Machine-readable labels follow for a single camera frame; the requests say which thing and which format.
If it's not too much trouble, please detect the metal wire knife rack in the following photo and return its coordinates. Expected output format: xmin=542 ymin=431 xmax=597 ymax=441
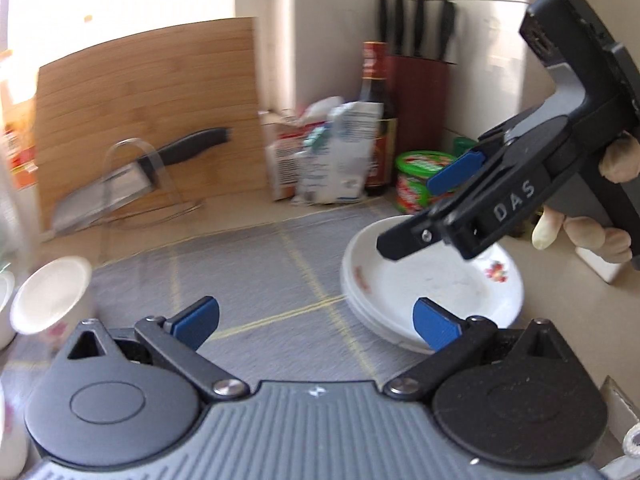
xmin=100 ymin=137 xmax=206 ymax=231

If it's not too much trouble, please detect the black handled block knife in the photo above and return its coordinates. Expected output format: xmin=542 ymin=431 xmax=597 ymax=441
xmin=377 ymin=0 xmax=391 ymax=57
xmin=438 ymin=0 xmax=456 ymax=64
xmin=394 ymin=0 xmax=406 ymax=57
xmin=413 ymin=0 xmax=426 ymax=59

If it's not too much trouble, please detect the orange printed box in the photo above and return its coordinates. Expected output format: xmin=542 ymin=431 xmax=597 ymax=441
xmin=0 ymin=52 xmax=38 ymax=188

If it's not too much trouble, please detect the black handled kitchen knife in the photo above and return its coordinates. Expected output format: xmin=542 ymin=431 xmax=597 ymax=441
xmin=50 ymin=126 xmax=233 ymax=236

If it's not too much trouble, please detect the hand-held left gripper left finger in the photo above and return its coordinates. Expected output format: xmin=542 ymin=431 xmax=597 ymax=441
xmin=55 ymin=296 xmax=249 ymax=403

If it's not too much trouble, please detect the wooden cutting board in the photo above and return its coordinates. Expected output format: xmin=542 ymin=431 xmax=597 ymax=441
xmin=36 ymin=16 xmax=266 ymax=241

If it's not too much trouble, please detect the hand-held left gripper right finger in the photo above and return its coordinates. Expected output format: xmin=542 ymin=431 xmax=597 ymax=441
xmin=384 ymin=297 xmax=576 ymax=403

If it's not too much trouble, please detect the red brown knife block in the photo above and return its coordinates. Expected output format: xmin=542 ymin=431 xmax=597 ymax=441
xmin=387 ymin=55 xmax=451 ymax=157

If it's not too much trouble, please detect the person's right hand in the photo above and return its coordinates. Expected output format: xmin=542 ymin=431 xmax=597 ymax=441
xmin=531 ymin=132 xmax=640 ymax=264

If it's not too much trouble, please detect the green lid food tub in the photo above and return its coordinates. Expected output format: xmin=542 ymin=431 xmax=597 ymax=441
xmin=395 ymin=150 xmax=468 ymax=213

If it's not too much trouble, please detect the dark soy sauce bottle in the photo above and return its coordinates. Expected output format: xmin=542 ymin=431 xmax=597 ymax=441
xmin=357 ymin=41 xmax=399 ymax=197

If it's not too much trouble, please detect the grey plaid table mat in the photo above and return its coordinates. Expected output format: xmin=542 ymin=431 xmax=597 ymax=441
xmin=0 ymin=199 xmax=436 ymax=396

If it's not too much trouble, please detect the white printed food bag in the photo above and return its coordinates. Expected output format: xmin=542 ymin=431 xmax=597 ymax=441
xmin=295 ymin=101 xmax=386 ymax=206

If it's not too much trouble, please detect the white fruit print plate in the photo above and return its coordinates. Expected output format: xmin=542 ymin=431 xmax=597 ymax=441
xmin=350 ymin=305 xmax=437 ymax=357
xmin=342 ymin=280 xmax=436 ymax=352
xmin=340 ymin=215 xmax=525 ymax=348

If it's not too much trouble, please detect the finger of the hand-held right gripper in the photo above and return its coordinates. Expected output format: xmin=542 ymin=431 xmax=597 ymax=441
xmin=426 ymin=130 xmax=511 ymax=196
xmin=376 ymin=160 xmax=551 ymax=262

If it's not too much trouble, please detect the red label white food bag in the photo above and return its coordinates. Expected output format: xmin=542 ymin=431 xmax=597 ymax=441
xmin=265 ymin=110 xmax=331 ymax=202

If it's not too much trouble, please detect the white rectangular block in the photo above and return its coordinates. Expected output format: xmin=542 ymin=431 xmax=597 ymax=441
xmin=575 ymin=247 xmax=626 ymax=283

